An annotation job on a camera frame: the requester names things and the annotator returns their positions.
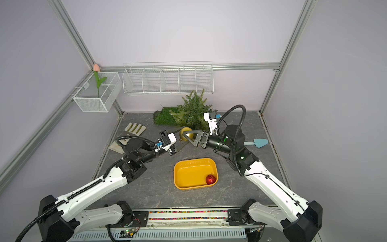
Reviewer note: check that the matte gold ball ornament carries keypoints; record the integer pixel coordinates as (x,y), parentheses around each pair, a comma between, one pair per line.
(185,134)

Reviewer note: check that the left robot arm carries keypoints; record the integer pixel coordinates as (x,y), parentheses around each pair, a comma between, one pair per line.
(61,218)

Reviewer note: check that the red ribbed ball ornament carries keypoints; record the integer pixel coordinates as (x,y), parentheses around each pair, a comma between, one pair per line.
(210,179)

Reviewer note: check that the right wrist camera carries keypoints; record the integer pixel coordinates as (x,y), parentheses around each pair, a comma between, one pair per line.
(212,120)

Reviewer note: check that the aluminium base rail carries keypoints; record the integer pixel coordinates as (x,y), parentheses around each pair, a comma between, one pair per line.
(187,217)

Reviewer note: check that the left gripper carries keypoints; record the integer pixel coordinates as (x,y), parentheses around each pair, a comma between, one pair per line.
(171,153)

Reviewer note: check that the small white mesh basket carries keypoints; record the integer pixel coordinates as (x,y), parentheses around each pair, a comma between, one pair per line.
(87,99)

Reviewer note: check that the teal plastic trowel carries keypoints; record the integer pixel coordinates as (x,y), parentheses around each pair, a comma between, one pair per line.
(259,143)

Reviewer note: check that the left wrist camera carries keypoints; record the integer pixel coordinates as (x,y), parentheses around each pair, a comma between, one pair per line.
(166,139)

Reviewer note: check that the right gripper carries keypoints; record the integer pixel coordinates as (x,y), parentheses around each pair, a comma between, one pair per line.
(203,138)

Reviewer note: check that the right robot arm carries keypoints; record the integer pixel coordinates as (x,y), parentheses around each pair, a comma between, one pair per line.
(298,219)

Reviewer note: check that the green artificial grass mat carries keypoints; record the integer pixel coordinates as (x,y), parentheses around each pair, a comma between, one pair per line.
(164,118)

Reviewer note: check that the long white wire basket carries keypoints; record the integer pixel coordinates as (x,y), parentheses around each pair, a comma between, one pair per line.
(168,78)

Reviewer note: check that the yellow plastic tray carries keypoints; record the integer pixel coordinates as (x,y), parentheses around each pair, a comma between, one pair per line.
(191,174)

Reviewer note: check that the beige work glove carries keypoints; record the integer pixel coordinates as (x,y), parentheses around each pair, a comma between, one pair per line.
(132,129)

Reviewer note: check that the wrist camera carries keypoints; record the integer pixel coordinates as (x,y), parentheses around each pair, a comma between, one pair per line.
(166,139)
(212,120)

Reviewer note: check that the small green christmas tree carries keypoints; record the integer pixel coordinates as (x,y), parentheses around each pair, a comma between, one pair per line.
(191,113)

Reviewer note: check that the artificial pink tulip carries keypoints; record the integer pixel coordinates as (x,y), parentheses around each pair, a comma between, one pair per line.
(99,81)

